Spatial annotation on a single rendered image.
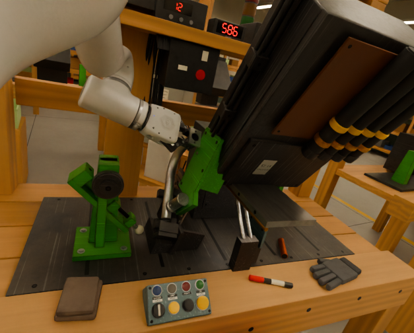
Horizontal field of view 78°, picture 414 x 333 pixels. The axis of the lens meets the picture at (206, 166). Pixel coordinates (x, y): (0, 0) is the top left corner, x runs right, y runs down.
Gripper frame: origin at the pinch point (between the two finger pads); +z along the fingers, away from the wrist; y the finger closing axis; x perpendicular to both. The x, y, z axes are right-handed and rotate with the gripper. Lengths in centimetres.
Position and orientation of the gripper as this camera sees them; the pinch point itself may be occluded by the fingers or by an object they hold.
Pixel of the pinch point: (189, 139)
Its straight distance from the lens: 79.6
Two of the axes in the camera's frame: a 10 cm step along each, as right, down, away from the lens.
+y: 0.9, -9.0, 4.2
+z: 7.8, 3.3, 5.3
